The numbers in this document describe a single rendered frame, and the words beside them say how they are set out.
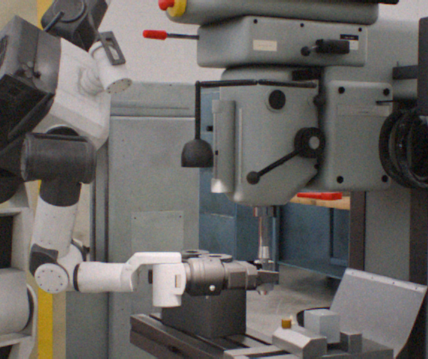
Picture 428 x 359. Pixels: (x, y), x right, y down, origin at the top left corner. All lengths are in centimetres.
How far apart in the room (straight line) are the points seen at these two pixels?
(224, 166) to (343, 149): 28
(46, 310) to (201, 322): 152
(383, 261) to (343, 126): 44
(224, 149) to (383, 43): 46
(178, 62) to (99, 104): 993
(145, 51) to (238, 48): 988
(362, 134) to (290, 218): 757
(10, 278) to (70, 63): 59
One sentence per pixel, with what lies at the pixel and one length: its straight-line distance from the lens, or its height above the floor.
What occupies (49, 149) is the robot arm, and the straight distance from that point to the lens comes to 186.
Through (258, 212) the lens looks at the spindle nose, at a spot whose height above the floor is 129.
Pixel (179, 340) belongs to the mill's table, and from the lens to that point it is 220.
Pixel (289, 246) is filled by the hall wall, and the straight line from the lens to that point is 961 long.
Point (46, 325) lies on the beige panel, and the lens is 368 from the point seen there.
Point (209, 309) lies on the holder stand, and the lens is 220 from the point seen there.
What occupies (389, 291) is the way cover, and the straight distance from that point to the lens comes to 222.
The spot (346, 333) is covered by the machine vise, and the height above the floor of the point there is 106.
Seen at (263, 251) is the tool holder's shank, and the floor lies 120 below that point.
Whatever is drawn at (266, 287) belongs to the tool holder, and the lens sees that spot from 202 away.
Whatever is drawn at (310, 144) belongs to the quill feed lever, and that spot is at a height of 145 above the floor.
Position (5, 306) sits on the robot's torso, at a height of 103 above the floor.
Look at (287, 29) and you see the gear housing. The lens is 191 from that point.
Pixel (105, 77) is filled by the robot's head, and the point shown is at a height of 160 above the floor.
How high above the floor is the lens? 147
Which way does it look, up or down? 3 degrees down
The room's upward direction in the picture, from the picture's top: straight up
